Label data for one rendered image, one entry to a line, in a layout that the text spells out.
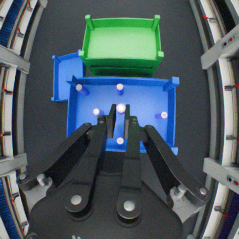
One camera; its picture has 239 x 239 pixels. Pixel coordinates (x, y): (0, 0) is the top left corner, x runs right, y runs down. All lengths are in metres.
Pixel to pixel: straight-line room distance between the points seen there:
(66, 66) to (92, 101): 0.53
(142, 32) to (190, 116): 0.55
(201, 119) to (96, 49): 0.73
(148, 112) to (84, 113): 0.20
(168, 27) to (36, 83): 1.05
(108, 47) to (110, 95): 0.24
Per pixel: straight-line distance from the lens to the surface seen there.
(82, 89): 0.32
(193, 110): 0.80
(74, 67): 0.82
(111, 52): 0.51
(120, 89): 0.29
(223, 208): 0.94
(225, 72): 0.80
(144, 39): 0.56
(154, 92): 0.37
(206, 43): 1.01
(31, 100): 0.97
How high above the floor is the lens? 0.67
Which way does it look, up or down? 87 degrees down
